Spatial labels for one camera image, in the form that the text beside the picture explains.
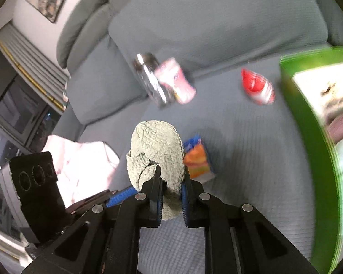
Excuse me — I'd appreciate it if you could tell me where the pale green knitted cloth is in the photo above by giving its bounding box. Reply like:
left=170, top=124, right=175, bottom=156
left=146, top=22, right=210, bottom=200
left=126, top=120, right=185, bottom=221

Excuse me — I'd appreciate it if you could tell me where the tissue pack with burger print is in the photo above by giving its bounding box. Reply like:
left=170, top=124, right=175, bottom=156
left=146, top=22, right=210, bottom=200
left=183, top=135, right=216, bottom=184

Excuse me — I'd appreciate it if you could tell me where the red and white sock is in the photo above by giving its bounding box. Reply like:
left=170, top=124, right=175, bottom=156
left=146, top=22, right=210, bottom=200
left=241, top=68, right=275, bottom=105

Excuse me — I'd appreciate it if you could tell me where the pink plastic bag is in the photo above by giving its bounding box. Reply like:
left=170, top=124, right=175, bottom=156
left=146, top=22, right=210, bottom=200
left=43, top=135, right=119, bottom=208

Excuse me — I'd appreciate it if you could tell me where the dark tv cabinet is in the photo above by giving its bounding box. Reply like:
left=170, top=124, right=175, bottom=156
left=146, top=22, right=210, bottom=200
left=0, top=51, right=60, bottom=170

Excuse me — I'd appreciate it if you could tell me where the green storage box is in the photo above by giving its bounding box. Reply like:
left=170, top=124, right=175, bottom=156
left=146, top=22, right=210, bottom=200
left=279, top=46, right=343, bottom=273

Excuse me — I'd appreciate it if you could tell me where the pink plastic cup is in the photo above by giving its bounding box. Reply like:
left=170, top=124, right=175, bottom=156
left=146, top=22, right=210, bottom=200
left=154, top=58, right=196, bottom=105

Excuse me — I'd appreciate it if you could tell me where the clear glass jar metal lid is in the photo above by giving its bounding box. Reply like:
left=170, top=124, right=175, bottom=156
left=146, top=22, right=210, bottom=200
left=133, top=53, right=175, bottom=108

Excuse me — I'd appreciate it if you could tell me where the grey sofa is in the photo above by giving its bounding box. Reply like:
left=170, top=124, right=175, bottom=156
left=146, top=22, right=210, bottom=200
left=54, top=0, right=343, bottom=259

